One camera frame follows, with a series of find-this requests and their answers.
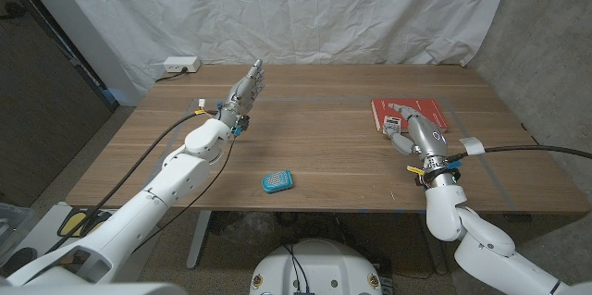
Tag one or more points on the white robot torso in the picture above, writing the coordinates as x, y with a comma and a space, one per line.
324, 267

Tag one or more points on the red book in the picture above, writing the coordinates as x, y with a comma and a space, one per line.
427, 111

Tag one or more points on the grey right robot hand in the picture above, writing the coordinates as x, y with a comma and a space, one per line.
425, 138

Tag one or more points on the clear plastic bin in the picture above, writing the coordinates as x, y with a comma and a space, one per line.
14, 225

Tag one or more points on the dark perforated wall panel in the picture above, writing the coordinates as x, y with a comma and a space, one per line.
41, 101

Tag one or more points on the white wrinkled backdrop cloth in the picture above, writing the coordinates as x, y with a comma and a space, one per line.
277, 8

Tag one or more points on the white grey calculator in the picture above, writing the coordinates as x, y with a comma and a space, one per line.
392, 123

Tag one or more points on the yellow foot pedal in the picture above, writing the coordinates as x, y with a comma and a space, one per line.
98, 227
74, 224

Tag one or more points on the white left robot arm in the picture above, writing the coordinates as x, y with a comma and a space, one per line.
180, 175

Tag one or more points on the grey table leg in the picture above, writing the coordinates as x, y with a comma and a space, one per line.
427, 239
199, 239

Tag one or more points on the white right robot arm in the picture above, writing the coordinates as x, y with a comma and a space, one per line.
441, 212

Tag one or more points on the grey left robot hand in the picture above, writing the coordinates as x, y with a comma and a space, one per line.
240, 96

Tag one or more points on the white power strip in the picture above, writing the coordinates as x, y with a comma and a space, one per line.
181, 64

